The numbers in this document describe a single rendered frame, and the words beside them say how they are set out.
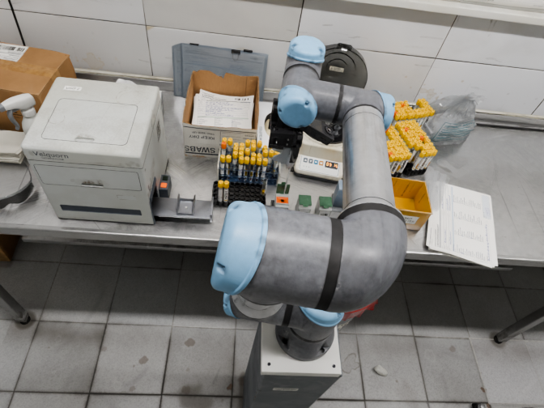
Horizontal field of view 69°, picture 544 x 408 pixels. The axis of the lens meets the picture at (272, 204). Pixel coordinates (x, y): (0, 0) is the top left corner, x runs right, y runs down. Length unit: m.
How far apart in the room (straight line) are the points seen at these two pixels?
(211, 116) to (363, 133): 0.87
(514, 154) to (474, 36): 0.51
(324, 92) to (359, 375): 1.54
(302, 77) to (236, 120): 0.69
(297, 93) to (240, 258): 0.39
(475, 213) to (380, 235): 1.05
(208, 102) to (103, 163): 0.58
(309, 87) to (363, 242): 0.39
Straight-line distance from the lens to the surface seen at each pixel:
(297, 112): 0.76
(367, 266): 0.47
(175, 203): 1.24
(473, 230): 1.48
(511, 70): 1.82
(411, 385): 2.15
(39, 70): 1.53
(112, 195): 1.16
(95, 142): 1.06
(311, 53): 0.83
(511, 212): 1.64
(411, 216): 1.32
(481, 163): 1.74
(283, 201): 1.21
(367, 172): 0.60
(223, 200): 1.25
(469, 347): 2.36
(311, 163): 1.37
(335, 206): 1.32
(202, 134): 1.34
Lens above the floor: 1.90
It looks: 53 degrees down
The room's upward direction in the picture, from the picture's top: 12 degrees clockwise
